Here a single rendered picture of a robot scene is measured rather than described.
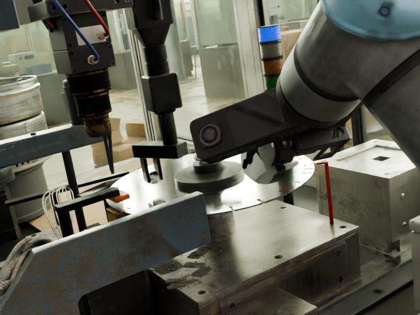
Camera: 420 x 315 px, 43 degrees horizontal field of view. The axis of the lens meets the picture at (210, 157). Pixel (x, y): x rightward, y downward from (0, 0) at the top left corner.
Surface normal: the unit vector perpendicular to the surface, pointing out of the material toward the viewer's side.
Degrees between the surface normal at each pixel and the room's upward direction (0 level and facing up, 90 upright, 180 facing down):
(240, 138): 62
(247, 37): 90
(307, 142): 56
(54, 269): 90
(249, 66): 90
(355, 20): 111
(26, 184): 89
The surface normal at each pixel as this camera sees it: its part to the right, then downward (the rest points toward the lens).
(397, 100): -0.67, 0.30
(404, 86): -0.51, 0.15
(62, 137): 0.54, 0.14
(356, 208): -0.82, 0.26
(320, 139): 0.18, -0.37
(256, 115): -0.34, -0.18
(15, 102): 0.80, 0.04
